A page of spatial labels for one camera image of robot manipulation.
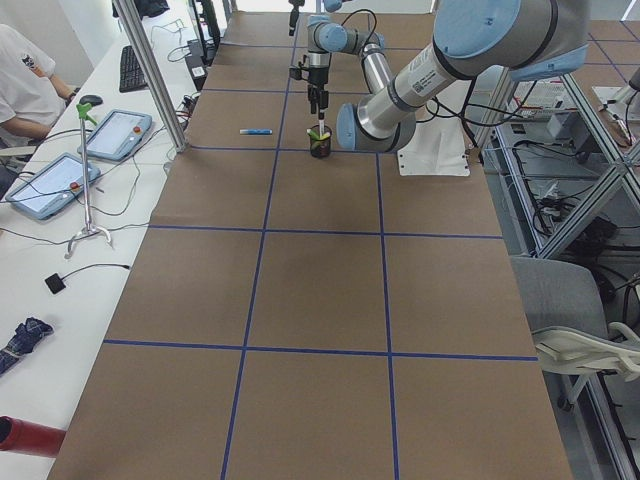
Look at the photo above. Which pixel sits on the aluminium frame post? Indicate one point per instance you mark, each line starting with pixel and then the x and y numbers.
pixel 136 34

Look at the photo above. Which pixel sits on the black mesh pen cup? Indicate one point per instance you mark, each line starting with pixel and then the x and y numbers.
pixel 320 148

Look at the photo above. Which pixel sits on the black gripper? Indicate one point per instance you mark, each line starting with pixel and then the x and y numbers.
pixel 317 77

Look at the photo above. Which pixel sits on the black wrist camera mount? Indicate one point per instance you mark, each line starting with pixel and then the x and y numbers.
pixel 296 72

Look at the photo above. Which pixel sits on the far teach pendant tablet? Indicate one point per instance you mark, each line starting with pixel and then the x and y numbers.
pixel 117 134

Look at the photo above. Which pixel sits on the grey office chair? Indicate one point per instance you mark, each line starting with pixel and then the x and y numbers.
pixel 568 326

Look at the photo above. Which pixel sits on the blue marker pen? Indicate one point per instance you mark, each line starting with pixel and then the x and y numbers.
pixel 256 132

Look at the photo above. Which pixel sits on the near teach pendant tablet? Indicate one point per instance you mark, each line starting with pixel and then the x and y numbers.
pixel 51 189

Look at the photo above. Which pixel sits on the red cylinder bottle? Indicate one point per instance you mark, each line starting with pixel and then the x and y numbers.
pixel 24 437

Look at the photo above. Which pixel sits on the teach pendant tablet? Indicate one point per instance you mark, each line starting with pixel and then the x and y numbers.
pixel 51 189
pixel 117 134

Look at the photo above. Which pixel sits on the dark blue folded umbrella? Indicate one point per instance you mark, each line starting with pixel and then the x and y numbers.
pixel 26 336

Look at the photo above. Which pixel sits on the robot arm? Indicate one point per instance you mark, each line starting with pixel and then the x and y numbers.
pixel 533 39

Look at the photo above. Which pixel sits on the seated person white shirt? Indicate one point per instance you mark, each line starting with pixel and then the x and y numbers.
pixel 33 96

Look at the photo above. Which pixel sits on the black keyboard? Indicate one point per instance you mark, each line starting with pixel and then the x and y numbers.
pixel 131 75

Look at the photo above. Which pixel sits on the small black puck device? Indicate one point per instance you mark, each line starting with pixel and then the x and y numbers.
pixel 55 283

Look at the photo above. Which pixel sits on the red capped white marker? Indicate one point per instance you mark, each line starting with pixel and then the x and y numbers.
pixel 321 123

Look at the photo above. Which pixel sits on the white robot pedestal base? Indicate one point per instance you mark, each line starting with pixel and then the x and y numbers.
pixel 436 149

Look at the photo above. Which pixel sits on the green tipped metal stand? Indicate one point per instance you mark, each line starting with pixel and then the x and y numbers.
pixel 90 228

